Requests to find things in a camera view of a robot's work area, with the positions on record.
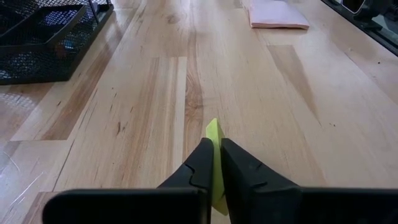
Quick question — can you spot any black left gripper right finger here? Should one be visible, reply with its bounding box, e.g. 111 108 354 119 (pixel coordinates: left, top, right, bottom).
221 138 398 224

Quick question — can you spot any black mesh desk organizer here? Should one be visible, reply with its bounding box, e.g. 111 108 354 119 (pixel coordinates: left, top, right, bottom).
0 0 114 85

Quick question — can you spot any stack of white paper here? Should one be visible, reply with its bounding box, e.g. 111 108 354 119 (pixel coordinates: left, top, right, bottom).
248 0 310 30

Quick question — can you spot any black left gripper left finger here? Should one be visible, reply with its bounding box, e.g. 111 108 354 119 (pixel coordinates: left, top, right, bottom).
42 138 215 224

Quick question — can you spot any yellow-green sticky note pad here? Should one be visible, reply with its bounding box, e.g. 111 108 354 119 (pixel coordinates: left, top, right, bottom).
205 117 229 216

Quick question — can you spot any black metal table frame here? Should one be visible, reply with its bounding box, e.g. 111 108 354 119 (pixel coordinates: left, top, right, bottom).
320 0 398 57

